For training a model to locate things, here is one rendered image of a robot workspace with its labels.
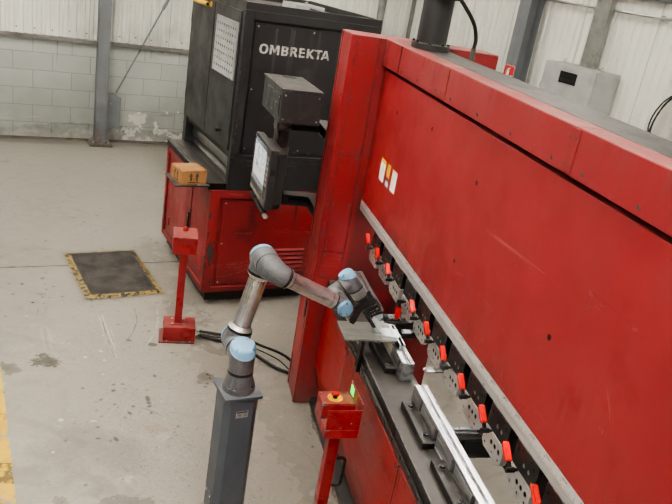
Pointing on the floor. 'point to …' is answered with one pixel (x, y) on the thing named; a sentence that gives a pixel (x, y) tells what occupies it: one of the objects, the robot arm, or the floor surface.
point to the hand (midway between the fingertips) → (377, 329)
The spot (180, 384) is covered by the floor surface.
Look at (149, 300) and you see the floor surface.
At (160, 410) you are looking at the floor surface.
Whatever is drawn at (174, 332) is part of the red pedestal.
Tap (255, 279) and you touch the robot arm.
